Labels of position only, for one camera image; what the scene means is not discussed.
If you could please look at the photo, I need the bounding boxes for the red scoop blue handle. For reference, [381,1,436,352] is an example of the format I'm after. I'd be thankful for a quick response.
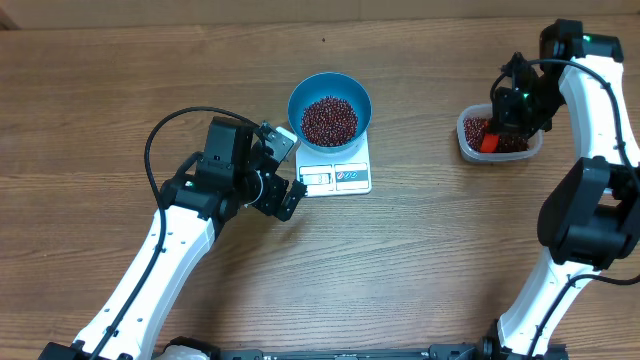
[479,120,500,153]

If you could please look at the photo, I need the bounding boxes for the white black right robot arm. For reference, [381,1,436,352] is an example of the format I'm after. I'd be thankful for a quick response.
[475,19,639,359]

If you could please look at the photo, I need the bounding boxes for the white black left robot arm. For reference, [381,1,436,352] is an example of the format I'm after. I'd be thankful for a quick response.
[40,116,306,359]

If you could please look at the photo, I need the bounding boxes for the white kitchen scale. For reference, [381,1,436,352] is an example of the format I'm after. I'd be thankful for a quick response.
[295,133,373,198]

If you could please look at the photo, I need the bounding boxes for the blue bowl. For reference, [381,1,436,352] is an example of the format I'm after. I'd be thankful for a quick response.
[287,72,373,153]

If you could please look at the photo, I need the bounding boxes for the clear plastic container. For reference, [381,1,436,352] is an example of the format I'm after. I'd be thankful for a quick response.
[456,104,544,163]

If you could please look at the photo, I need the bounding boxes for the red beans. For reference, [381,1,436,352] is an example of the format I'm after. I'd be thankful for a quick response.
[300,96,529,153]

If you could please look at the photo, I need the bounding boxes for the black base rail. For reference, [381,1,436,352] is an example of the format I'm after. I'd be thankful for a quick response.
[152,337,528,360]

